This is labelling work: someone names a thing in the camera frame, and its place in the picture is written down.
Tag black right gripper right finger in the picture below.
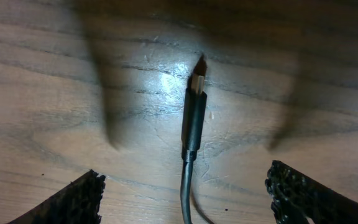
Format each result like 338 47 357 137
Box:
265 160 358 224

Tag black USB charging cable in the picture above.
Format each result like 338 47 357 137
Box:
180 73 208 224

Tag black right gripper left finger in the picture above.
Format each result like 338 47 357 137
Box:
9 170 106 224

